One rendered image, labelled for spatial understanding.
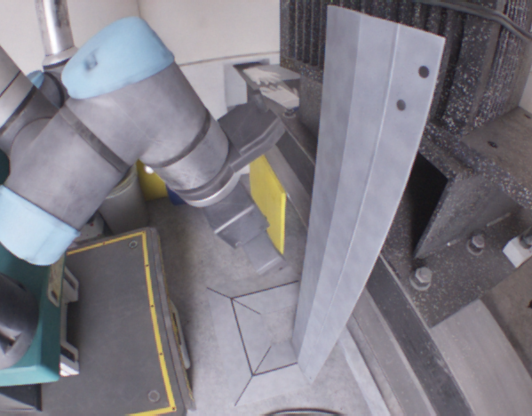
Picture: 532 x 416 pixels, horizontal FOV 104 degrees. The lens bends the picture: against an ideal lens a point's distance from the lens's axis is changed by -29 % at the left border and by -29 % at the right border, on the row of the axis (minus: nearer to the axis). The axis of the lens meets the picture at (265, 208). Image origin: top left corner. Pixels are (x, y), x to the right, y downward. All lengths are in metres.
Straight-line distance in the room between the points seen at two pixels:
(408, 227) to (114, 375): 0.83
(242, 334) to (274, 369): 0.19
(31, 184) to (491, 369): 0.62
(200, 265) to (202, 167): 1.13
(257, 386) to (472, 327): 0.77
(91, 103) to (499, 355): 0.63
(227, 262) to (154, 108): 1.18
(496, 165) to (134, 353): 0.92
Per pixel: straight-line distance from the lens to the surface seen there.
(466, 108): 0.47
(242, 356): 1.12
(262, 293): 1.23
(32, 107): 0.32
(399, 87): 0.29
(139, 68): 0.20
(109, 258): 1.10
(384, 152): 0.32
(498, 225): 0.77
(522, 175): 0.49
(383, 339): 0.75
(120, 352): 0.90
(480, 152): 0.48
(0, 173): 0.77
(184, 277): 1.34
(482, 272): 0.64
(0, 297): 0.45
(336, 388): 1.13
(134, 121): 0.21
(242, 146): 0.27
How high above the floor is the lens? 1.09
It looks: 44 degrees down
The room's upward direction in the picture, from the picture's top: 2 degrees counter-clockwise
